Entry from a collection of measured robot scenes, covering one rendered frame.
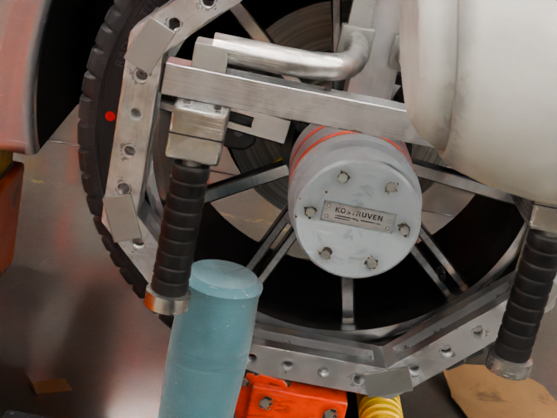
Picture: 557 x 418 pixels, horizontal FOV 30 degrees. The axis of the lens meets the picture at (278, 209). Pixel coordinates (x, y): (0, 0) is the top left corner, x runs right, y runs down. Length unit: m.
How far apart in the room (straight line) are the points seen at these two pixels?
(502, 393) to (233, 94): 1.84
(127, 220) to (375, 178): 0.32
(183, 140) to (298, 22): 0.49
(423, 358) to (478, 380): 1.42
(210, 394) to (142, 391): 1.20
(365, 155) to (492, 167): 0.76
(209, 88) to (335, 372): 0.46
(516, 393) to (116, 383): 1.01
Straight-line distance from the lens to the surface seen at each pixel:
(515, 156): 0.27
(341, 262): 1.06
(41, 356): 2.43
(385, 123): 0.97
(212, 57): 0.95
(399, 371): 1.28
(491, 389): 2.69
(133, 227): 1.21
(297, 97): 0.96
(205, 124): 0.94
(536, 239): 0.99
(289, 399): 1.28
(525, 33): 0.26
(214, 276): 1.12
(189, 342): 1.12
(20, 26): 1.34
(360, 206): 1.04
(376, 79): 1.16
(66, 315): 2.61
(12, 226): 1.55
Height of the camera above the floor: 1.19
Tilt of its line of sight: 19 degrees down
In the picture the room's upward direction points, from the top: 12 degrees clockwise
